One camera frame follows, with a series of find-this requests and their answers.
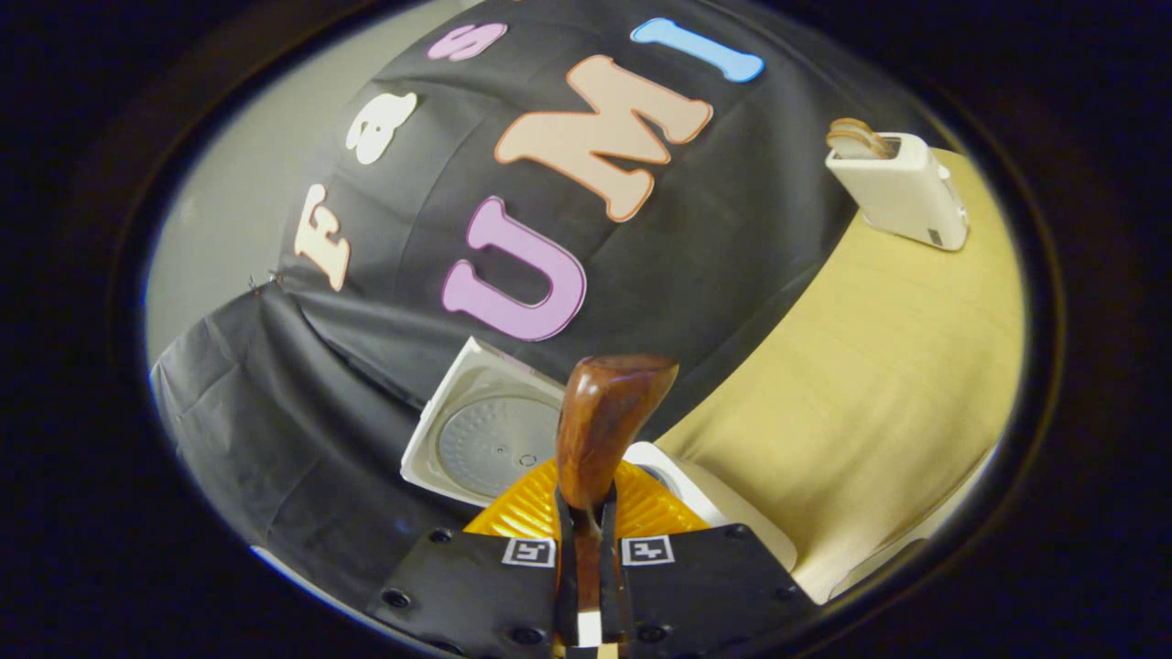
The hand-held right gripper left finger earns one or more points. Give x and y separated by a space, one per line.
566 577

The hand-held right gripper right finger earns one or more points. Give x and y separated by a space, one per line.
611 577

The white rice cooker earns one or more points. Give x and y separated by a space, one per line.
494 439

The brown wooden spoon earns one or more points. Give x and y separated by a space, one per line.
604 412

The black backdrop cloth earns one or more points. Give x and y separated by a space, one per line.
320 439

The white toaster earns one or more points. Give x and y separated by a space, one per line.
902 197

